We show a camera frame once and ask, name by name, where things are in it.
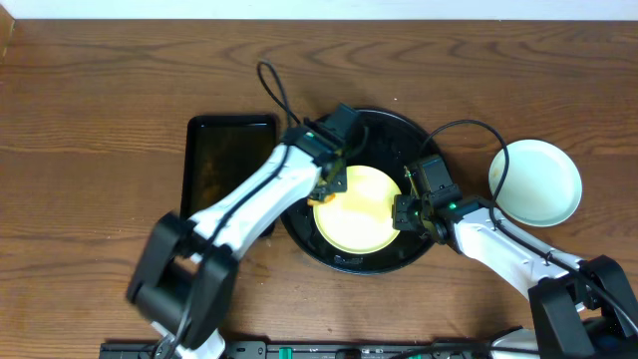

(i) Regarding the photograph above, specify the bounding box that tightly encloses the yellow plate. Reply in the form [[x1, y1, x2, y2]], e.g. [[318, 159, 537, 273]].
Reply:
[[312, 166, 401, 254]]

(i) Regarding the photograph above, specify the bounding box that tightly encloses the pale green plate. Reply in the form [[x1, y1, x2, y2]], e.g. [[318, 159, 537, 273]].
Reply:
[[487, 140, 582, 227]]

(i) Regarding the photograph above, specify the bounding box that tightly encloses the green and yellow sponge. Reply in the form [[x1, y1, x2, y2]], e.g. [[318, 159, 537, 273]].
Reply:
[[307, 193, 336, 206]]

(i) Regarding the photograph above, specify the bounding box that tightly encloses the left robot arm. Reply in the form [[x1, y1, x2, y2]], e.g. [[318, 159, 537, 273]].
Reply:
[[127, 126, 352, 358]]

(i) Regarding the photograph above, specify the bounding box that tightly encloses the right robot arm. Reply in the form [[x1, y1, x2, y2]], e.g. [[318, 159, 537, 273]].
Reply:
[[392, 193, 637, 358]]

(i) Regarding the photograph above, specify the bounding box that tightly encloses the black round tray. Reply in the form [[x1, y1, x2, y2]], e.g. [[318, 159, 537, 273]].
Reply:
[[281, 108, 435, 275]]

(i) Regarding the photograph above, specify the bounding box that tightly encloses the black rectangular tray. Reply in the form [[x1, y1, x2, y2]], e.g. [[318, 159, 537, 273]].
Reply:
[[179, 114, 278, 219]]

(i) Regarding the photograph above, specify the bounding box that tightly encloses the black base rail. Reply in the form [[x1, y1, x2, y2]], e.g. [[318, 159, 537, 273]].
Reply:
[[98, 339, 499, 359]]

